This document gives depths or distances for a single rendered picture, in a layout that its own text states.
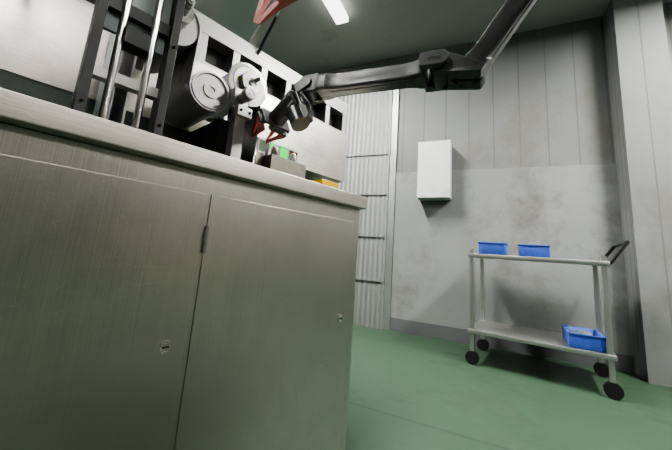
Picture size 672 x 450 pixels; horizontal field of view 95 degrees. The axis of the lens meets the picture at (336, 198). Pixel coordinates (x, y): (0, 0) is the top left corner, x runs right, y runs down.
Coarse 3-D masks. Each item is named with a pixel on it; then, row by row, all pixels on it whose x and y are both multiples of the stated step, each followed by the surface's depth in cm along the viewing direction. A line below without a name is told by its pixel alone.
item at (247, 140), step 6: (252, 108) 112; (258, 108) 109; (252, 114) 111; (228, 120) 123; (252, 120) 110; (246, 126) 112; (252, 126) 109; (246, 132) 111; (246, 138) 111; (252, 138) 108; (246, 144) 110; (252, 144) 107; (246, 150) 109; (252, 150) 106; (246, 156) 108
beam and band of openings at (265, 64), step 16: (80, 0) 99; (208, 32) 130; (224, 32) 136; (208, 48) 138; (224, 48) 138; (240, 48) 141; (256, 48) 148; (208, 64) 129; (224, 64) 143; (256, 64) 149; (272, 64) 155; (272, 80) 162; (288, 80) 162; (272, 96) 153; (320, 112) 186; (336, 112) 193; (336, 128) 196
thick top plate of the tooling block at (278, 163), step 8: (264, 160) 108; (272, 160) 106; (280, 160) 108; (288, 160) 111; (272, 168) 105; (280, 168) 108; (288, 168) 111; (296, 168) 113; (304, 168) 116; (304, 176) 116
